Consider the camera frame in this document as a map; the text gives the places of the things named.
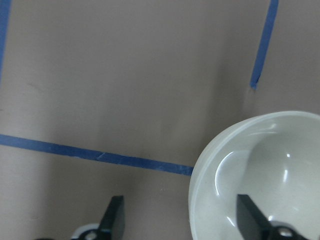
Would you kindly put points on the white ceramic bowl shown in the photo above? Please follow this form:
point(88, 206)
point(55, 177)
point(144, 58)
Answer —
point(272, 158)

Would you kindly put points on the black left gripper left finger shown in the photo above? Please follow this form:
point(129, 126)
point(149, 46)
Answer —
point(112, 224)

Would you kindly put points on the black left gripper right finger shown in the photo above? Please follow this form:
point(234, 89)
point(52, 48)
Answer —
point(251, 222)

